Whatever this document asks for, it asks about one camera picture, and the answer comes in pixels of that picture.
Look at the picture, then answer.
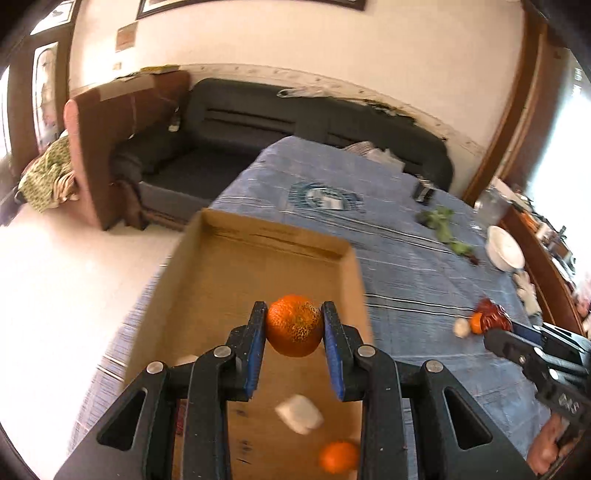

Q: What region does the small orange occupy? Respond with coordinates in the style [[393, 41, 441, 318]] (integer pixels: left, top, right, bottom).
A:
[[266, 294, 324, 358]]

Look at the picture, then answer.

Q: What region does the beige cylinder cake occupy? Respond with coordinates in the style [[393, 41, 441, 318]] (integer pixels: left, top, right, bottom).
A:
[[453, 318, 472, 338], [274, 394, 324, 435]]

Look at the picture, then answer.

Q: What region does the framed wall picture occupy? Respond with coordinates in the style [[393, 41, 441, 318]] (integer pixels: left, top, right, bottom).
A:
[[136, 0, 369, 21]]

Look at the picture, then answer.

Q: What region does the white bowl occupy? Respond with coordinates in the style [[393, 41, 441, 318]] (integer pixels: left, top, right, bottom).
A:
[[485, 226, 525, 272]]

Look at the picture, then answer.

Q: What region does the person's hand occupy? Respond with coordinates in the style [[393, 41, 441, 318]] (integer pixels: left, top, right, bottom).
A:
[[527, 413, 579, 475]]

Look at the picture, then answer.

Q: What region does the large red jujube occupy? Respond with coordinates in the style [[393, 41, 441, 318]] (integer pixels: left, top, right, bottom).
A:
[[475, 298, 512, 334]]

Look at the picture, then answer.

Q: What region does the blue plaid tablecloth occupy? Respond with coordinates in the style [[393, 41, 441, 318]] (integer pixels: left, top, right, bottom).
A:
[[68, 135, 553, 480]]

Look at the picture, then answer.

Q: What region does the small black device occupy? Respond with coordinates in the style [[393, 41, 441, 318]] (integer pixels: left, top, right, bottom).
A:
[[412, 177, 436, 205]]

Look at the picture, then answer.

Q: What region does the green patterned cloth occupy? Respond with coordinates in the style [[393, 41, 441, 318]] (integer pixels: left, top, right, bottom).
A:
[[18, 133, 79, 213]]

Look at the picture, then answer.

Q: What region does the cardboard tray box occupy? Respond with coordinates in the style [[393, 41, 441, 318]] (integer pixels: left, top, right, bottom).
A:
[[125, 210, 373, 479]]

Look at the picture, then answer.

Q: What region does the maroon armchair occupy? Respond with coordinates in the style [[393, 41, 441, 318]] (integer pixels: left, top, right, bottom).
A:
[[63, 70, 190, 230]]

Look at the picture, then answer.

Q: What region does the large orange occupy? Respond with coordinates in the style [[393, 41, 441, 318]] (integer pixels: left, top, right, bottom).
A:
[[469, 312, 483, 335]]

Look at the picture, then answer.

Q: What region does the green leafy vegetable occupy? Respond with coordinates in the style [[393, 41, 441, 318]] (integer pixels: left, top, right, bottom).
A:
[[416, 206, 474, 258]]

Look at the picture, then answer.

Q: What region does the white work glove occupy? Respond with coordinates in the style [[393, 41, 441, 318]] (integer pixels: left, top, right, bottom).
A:
[[512, 270, 542, 317]]

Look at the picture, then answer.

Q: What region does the clear plastic container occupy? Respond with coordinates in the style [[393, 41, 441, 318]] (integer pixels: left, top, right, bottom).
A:
[[471, 185, 510, 231]]

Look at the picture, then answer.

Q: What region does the black sofa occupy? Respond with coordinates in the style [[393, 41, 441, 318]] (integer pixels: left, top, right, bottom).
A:
[[111, 79, 454, 222]]

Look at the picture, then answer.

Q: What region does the wooden side cabinet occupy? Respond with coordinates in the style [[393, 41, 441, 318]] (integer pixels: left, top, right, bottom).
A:
[[500, 206, 590, 336]]

